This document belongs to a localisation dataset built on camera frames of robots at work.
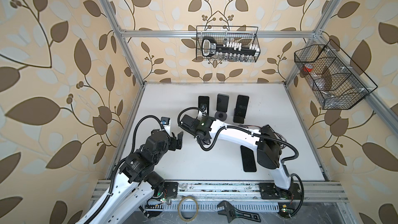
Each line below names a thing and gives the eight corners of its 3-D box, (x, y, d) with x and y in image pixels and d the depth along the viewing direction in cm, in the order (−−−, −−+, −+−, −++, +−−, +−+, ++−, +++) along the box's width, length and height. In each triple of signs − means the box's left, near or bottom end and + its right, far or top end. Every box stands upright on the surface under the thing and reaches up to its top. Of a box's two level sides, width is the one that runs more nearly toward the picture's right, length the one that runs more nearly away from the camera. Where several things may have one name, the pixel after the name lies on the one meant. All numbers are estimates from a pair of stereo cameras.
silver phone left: (198, 116, 104) (198, 101, 92) (199, 111, 107) (198, 96, 94) (208, 116, 104) (209, 101, 92) (208, 111, 107) (209, 96, 94)
